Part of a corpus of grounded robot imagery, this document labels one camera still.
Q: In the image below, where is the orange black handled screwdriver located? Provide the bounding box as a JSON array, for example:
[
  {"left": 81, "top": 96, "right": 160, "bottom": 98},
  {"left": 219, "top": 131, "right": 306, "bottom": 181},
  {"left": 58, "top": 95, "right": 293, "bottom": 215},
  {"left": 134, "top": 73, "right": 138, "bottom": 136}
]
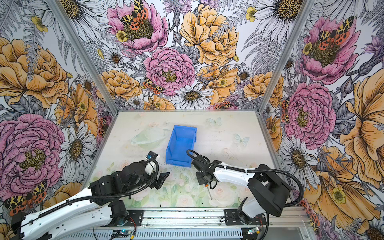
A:
[{"left": 205, "top": 184, "right": 213, "bottom": 200}]

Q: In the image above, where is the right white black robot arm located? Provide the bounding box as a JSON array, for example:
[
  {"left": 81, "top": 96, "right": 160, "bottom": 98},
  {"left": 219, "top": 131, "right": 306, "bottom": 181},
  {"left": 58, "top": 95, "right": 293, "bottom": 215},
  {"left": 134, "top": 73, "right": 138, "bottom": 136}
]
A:
[{"left": 187, "top": 150, "right": 291, "bottom": 225}]

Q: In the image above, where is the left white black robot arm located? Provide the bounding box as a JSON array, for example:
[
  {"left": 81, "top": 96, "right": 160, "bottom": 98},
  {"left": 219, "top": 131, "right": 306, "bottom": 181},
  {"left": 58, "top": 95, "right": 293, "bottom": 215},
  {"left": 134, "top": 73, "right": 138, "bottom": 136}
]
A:
[{"left": 11, "top": 152, "right": 170, "bottom": 240}]

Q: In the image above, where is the blue plastic storage bin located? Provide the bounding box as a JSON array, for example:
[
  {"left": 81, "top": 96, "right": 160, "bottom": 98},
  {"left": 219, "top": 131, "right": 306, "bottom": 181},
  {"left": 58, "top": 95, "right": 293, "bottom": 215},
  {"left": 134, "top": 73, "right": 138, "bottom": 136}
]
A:
[{"left": 166, "top": 125, "right": 197, "bottom": 168}]

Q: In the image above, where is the left green circuit board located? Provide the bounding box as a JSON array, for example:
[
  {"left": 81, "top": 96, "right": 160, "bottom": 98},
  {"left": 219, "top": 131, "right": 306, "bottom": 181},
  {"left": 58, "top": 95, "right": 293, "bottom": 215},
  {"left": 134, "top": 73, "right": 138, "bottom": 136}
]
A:
[{"left": 110, "top": 230, "right": 132, "bottom": 240}]

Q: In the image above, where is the green circuit board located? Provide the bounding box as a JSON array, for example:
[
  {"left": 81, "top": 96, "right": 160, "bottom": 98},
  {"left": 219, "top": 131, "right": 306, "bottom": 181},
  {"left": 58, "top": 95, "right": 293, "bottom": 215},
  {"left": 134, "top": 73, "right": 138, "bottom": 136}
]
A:
[
  {"left": 247, "top": 227, "right": 260, "bottom": 235},
  {"left": 110, "top": 230, "right": 132, "bottom": 240}
]

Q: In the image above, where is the right green circuit board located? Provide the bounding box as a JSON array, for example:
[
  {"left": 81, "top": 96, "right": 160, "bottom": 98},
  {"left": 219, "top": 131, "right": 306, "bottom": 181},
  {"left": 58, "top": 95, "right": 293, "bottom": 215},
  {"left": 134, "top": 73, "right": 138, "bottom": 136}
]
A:
[{"left": 247, "top": 227, "right": 260, "bottom": 235}]

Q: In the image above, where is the left black corrugated cable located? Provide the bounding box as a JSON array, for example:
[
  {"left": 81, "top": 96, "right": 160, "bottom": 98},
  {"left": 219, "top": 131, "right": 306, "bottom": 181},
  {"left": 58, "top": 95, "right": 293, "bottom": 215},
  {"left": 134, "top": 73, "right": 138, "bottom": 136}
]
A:
[{"left": 37, "top": 158, "right": 160, "bottom": 218}]

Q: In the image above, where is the black corrugated cable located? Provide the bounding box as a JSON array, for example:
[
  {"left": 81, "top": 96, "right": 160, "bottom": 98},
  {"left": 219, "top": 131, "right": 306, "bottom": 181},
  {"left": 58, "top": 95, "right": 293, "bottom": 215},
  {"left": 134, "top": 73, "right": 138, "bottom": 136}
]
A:
[
  {"left": 186, "top": 149, "right": 305, "bottom": 208},
  {"left": 37, "top": 158, "right": 160, "bottom": 218}
]

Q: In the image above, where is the aluminium mounting rail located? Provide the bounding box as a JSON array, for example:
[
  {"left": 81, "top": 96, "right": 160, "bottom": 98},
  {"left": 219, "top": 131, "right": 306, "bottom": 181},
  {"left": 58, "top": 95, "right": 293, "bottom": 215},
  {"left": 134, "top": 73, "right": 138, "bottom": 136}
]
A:
[{"left": 55, "top": 206, "right": 311, "bottom": 230}]

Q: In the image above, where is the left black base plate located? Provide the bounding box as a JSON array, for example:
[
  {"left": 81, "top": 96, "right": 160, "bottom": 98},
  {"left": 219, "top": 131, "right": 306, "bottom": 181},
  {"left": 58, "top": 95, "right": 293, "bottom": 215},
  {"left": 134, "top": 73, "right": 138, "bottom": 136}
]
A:
[{"left": 106, "top": 210, "right": 144, "bottom": 227}]

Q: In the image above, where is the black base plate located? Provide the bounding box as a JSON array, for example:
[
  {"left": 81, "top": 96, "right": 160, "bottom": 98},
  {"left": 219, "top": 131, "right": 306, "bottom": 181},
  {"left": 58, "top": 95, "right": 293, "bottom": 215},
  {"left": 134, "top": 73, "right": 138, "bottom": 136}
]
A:
[
  {"left": 221, "top": 209, "right": 267, "bottom": 226},
  {"left": 106, "top": 210, "right": 144, "bottom": 227}
]

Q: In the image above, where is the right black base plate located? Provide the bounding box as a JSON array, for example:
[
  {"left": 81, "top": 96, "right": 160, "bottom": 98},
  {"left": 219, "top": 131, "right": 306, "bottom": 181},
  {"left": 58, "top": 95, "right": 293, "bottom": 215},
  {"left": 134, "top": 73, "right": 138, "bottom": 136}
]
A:
[{"left": 221, "top": 209, "right": 267, "bottom": 226}]

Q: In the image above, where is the white slotted cable duct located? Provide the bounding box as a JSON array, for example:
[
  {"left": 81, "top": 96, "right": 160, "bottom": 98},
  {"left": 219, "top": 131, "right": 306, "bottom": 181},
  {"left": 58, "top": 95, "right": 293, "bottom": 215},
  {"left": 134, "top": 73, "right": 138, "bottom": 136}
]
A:
[{"left": 65, "top": 228, "right": 243, "bottom": 240}]

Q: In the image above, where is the right black corrugated cable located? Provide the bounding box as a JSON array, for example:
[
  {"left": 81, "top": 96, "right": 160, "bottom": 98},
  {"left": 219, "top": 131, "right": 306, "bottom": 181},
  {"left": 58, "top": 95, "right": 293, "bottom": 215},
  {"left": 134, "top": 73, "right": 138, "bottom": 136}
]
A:
[{"left": 186, "top": 149, "right": 305, "bottom": 208}]

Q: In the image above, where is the left aluminium corner post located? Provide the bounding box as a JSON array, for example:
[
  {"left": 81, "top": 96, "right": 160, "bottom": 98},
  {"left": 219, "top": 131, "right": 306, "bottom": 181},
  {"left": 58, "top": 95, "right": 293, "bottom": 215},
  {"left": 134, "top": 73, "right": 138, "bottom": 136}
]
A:
[{"left": 46, "top": 0, "right": 120, "bottom": 115}]

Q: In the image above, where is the aluminium corner post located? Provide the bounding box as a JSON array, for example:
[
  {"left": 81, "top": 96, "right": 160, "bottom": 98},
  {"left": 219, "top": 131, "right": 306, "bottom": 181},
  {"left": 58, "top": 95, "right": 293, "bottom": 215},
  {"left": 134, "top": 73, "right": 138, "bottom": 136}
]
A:
[
  {"left": 46, "top": 0, "right": 120, "bottom": 115},
  {"left": 258, "top": 0, "right": 315, "bottom": 114}
]

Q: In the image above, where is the right aluminium corner post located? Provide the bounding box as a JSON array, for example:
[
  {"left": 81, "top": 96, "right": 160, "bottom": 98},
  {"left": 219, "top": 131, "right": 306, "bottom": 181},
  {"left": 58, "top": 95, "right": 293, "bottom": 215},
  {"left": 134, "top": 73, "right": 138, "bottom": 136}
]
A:
[{"left": 258, "top": 0, "right": 315, "bottom": 114}]

